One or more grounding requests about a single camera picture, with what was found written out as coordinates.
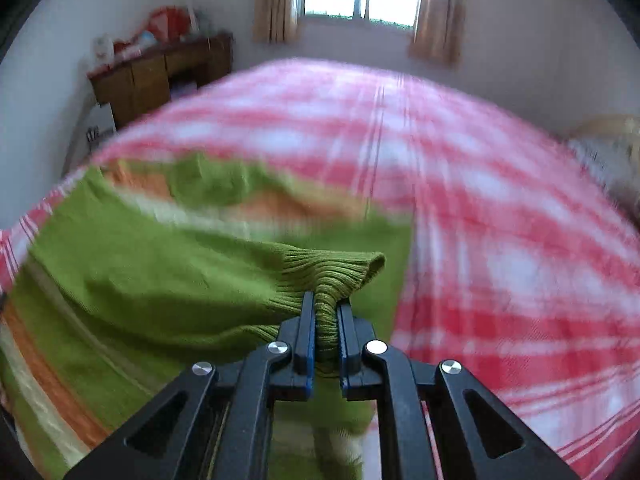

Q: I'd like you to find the red gift bag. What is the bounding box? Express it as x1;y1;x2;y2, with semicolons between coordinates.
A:
131;6;198;46

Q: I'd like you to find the green knitted striped sweater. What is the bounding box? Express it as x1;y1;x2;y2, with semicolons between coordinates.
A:
0;152;416;480

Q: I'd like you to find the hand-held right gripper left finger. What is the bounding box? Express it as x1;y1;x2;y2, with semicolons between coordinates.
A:
65;292;317;480

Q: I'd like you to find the white paper bag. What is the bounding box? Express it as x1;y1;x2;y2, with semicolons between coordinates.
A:
85;102;119;143

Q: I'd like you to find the light pillow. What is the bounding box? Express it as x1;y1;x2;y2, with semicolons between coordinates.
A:
567;115;640;201

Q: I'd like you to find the brown wooden desk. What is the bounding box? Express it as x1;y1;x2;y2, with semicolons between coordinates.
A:
87;32;236;131

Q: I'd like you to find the red plaid bed sheet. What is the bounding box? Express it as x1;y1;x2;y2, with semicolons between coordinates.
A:
0;57;640;480

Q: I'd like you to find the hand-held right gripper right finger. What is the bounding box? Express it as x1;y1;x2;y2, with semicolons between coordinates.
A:
337;302;581;480

